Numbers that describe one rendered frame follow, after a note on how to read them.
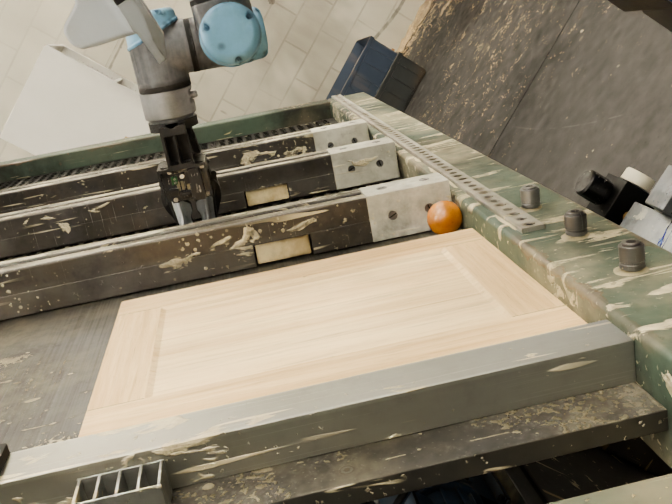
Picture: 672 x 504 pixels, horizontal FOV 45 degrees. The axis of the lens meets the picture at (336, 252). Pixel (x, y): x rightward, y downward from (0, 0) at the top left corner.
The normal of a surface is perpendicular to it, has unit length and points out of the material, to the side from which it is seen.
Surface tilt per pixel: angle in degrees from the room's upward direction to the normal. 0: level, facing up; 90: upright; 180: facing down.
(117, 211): 90
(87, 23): 93
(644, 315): 50
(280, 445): 90
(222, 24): 90
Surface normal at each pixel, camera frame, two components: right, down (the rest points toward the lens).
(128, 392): -0.17, -0.94
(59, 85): 0.16, 0.24
